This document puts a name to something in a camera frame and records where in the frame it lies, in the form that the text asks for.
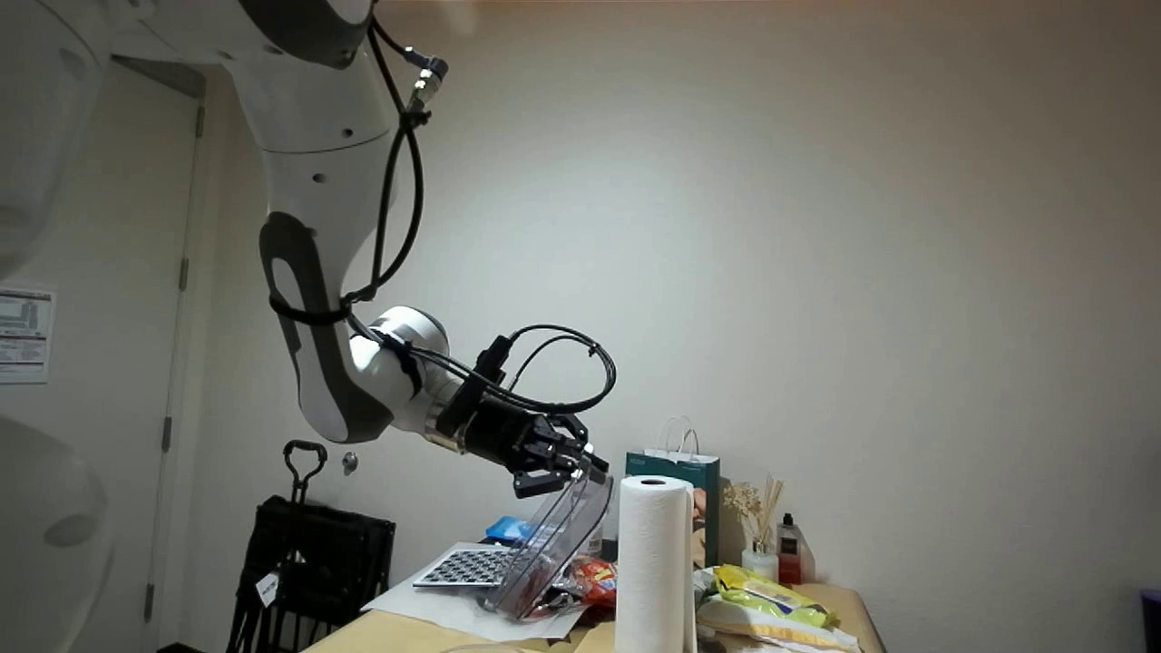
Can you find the green printed gift bag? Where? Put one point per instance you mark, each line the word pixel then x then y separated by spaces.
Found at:
pixel 702 484

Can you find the black white checkerboard panel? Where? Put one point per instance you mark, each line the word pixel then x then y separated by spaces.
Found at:
pixel 465 566

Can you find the small grey wall hook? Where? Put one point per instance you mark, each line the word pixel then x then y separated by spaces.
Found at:
pixel 351 462

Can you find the beige wooden sticks bundle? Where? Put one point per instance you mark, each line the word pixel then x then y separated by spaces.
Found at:
pixel 755 511

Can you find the dark red-capped sauce bottle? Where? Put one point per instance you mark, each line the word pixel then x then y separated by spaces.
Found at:
pixel 793 558

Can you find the clear plastic container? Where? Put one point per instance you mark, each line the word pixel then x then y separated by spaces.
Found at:
pixel 548 549

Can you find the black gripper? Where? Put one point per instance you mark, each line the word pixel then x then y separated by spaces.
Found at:
pixel 501 430

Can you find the green yellow snack bag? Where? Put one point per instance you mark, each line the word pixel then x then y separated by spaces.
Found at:
pixel 764 593

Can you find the large white table sheet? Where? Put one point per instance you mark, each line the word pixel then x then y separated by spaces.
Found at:
pixel 424 604

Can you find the blue tissue pack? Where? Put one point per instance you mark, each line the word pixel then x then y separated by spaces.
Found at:
pixel 509 532

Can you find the white paper towel roll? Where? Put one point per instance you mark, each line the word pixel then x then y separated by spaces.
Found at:
pixel 655 566

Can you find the white printed paper sign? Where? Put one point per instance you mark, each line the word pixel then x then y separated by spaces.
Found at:
pixel 22 335

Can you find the white door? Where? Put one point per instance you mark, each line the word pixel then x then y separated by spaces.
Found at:
pixel 132 366

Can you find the red snack bag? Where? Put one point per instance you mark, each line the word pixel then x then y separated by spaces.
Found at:
pixel 596 586

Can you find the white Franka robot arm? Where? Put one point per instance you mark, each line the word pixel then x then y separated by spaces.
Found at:
pixel 327 366

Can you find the white plastic bag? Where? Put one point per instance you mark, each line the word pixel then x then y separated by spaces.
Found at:
pixel 776 636

